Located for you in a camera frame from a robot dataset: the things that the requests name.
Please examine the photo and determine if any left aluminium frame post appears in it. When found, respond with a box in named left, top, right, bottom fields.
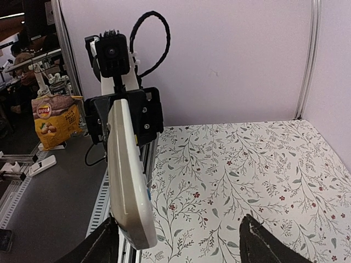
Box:
left=50, top=0, right=86, bottom=110

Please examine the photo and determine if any right aluminium frame post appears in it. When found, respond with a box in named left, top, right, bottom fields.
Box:
left=294, top=0, right=322, bottom=119

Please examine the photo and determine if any white slotted cable duct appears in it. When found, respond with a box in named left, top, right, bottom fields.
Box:
left=86, top=172, right=110, bottom=237

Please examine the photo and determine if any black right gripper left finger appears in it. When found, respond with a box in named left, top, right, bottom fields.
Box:
left=56, top=216, right=120, bottom=263

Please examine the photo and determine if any yellow chips bag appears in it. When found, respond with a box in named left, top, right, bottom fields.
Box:
left=31, top=95, right=82, bottom=150

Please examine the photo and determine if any aluminium frame post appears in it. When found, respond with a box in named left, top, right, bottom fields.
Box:
left=50, top=0, right=86, bottom=110
left=294, top=0, right=322, bottom=119

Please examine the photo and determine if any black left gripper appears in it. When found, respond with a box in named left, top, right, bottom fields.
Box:
left=84, top=87, right=164, bottom=145

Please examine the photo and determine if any white remote control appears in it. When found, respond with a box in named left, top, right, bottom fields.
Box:
left=107, top=99, right=157, bottom=250

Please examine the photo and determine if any floral patterned table mat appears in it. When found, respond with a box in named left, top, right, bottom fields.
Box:
left=141, top=120, right=350, bottom=262

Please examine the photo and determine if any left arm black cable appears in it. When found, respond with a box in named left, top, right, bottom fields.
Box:
left=128, top=10, right=171, bottom=80

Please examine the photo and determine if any white plastic bracket on table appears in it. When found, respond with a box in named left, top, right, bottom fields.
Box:
left=29, top=155, right=56, bottom=177

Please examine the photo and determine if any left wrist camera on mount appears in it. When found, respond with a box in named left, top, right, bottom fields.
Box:
left=84, top=30, right=141, bottom=95

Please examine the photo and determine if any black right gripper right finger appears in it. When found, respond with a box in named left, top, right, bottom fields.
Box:
left=239, top=214, right=310, bottom=263

